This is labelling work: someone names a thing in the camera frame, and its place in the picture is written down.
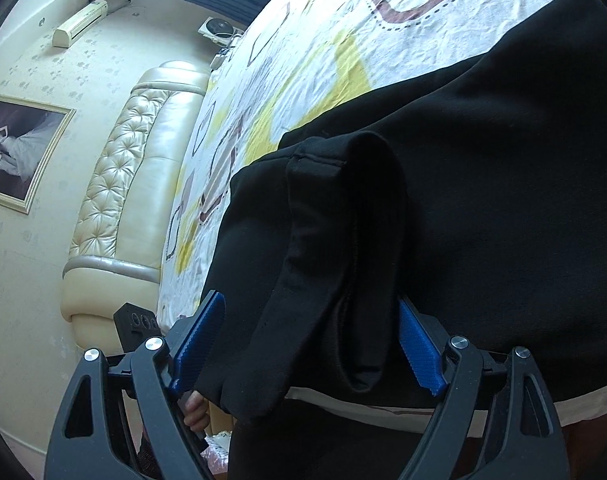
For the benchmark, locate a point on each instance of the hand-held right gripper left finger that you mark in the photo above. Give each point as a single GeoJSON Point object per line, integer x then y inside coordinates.
{"type": "Point", "coordinates": [198, 340]}

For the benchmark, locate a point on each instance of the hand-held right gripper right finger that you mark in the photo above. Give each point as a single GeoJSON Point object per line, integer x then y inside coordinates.
{"type": "Point", "coordinates": [418, 350]}

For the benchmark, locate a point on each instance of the black pants with metal studs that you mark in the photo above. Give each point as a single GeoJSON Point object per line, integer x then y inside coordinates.
{"type": "Point", "coordinates": [483, 185]}

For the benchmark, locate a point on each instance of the person's left hand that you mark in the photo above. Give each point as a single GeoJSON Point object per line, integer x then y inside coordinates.
{"type": "Point", "coordinates": [196, 410]}

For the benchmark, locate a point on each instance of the pink patterned bag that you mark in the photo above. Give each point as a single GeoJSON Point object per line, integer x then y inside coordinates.
{"type": "Point", "coordinates": [218, 447]}

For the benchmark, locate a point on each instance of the cream tufted leather headboard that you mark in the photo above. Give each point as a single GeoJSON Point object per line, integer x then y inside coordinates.
{"type": "Point", "coordinates": [133, 175]}

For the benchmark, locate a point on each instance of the bed with patterned sheet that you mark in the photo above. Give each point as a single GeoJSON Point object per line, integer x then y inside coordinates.
{"type": "Point", "coordinates": [333, 60]}

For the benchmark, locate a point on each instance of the white box fan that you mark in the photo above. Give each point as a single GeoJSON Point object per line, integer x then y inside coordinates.
{"type": "Point", "coordinates": [217, 29]}

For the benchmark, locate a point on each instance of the framed wall photo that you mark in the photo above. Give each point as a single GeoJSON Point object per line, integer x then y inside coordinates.
{"type": "Point", "coordinates": [20, 152]}

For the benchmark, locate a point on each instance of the white wall air conditioner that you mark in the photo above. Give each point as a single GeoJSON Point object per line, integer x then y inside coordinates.
{"type": "Point", "coordinates": [80, 22]}

